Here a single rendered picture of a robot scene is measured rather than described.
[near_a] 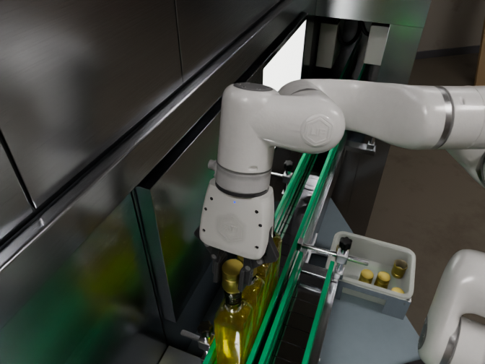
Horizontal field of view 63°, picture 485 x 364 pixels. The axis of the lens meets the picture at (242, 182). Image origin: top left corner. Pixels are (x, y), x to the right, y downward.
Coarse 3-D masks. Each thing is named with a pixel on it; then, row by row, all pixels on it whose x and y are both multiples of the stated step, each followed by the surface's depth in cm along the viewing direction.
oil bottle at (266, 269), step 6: (264, 264) 74; (270, 264) 76; (258, 270) 74; (264, 270) 74; (270, 270) 77; (264, 276) 74; (270, 276) 79; (270, 282) 81; (270, 288) 83; (264, 294) 78; (270, 294) 84; (264, 300) 80; (264, 306) 81; (264, 312) 83
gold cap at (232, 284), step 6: (222, 264) 61; (228, 264) 61; (234, 264) 61; (240, 264) 61; (222, 270) 60; (228, 270) 60; (234, 270) 60; (222, 276) 61; (228, 276) 60; (234, 276) 60; (222, 282) 63; (228, 282) 61; (234, 282) 60; (228, 288) 62; (234, 288) 61
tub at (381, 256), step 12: (336, 240) 112; (360, 240) 114; (372, 240) 112; (360, 252) 116; (372, 252) 114; (384, 252) 113; (396, 252) 111; (408, 252) 109; (336, 264) 115; (348, 264) 115; (360, 264) 115; (372, 264) 115; (384, 264) 115; (408, 264) 108; (348, 276) 111; (408, 276) 104; (372, 288) 100; (384, 288) 100; (408, 288) 100
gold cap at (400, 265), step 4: (396, 260) 110; (400, 260) 111; (396, 264) 112; (400, 264) 112; (404, 264) 110; (396, 268) 109; (400, 268) 111; (404, 268) 111; (392, 272) 111; (396, 272) 110; (400, 272) 109; (404, 272) 109; (396, 276) 110; (400, 276) 110
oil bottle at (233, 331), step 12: (216, 312) 68; (228, 312) 66; (240, 312) 66; (252, 312) 69; (216, 324) 68; (228, 324) 66; (240, 324) 66; (252, 324) 72; (216, 336) 70; (228, 336) 68; (240, 336) 67; (252, 336) 75; (216, 348) 73; (228, 348) 71; (240, 348) 69; (228, 360) 74; (240, 360) 72
